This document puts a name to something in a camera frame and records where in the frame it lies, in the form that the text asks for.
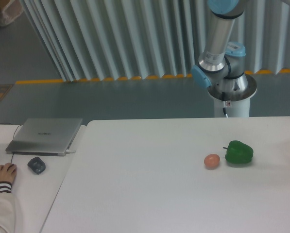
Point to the person's right hand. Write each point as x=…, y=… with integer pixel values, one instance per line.
x=8, y=173

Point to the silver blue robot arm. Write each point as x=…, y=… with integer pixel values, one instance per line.
x=220, y=46

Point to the cream striped sleeve forearm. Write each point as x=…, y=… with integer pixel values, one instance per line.
x=7, y=208

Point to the green bell pepper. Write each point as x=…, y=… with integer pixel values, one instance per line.
x=238, y=153

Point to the dark grey 3D mouse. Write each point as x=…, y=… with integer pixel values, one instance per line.
x=36, y=165

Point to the silver closed laptop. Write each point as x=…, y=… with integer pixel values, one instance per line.
x=45, y=136

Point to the white folding partition screen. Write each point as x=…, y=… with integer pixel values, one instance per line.
x=101, y=39

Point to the brown egg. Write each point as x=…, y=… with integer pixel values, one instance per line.
x=211, y=161

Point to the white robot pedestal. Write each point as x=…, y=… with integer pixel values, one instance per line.
x=231, y=97

